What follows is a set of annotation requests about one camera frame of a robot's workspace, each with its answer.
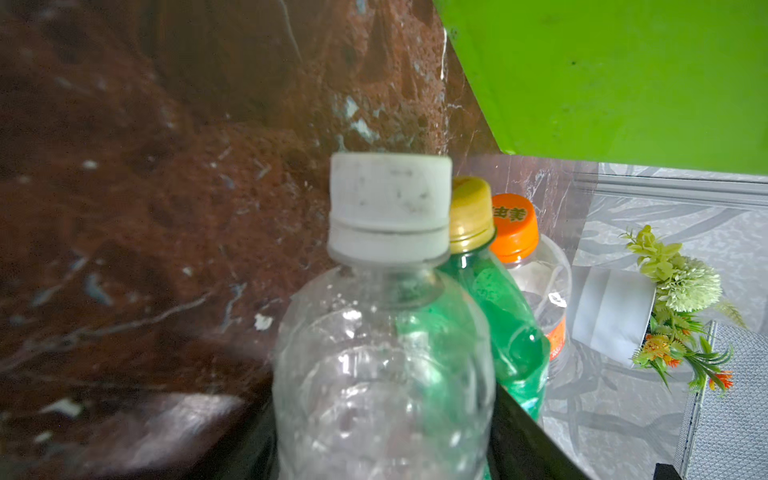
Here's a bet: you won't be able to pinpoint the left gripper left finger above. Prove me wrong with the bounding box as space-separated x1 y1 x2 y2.
211 394 279 480

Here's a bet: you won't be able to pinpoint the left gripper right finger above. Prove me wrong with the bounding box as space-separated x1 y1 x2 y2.
487 384 589 480

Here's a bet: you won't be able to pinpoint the green sprite bottle yellow cap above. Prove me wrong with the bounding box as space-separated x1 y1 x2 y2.
441 176 550 421

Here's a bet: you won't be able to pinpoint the long clear bottle white cap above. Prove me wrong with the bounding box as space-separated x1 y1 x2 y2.
272 153 495 479

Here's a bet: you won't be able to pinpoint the orange label bottle near bin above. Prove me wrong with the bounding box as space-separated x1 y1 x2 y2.
491 193 572 385

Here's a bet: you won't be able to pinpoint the green plastic trash bin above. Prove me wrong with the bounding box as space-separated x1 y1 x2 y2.
436 0 767 175

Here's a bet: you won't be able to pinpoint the white pot artificial flowers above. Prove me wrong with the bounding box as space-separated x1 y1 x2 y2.
567 225 744 392

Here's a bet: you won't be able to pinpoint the white wire mesh basket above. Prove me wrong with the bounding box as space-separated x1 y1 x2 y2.
675 322 767 479

